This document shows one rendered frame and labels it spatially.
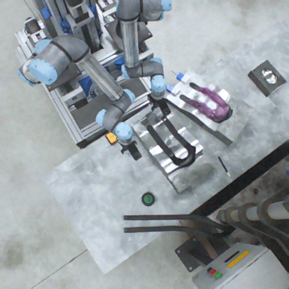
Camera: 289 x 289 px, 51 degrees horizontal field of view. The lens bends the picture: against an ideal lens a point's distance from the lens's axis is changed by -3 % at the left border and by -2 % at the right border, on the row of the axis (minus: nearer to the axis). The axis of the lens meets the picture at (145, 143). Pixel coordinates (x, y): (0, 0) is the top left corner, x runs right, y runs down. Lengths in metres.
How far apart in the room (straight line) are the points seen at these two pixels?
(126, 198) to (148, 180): 0.17
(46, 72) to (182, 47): 2.08
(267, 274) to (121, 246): 0.90
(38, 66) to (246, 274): 1.13
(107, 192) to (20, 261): 1.25
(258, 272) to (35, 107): 2.41
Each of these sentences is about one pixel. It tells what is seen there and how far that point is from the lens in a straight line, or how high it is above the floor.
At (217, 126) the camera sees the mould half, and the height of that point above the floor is 0.87.
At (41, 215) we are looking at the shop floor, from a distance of 2.81.
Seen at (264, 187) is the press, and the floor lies 0.79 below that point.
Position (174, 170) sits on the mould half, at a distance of 1.81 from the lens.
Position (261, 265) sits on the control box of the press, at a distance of 1.28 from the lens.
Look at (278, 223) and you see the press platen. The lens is 1.22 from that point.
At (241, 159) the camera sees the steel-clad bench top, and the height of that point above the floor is 0.80.
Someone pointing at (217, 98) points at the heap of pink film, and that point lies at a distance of 1.97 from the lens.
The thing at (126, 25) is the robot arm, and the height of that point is 1.48.
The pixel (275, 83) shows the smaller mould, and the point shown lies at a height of 0.87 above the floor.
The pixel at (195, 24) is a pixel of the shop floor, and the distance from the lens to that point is 3.36.
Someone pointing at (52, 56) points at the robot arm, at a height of 1.59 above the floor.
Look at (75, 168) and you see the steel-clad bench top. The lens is 1.94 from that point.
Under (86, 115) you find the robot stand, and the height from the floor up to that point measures 0.21.
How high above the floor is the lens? 2.66
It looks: 75 degrees down
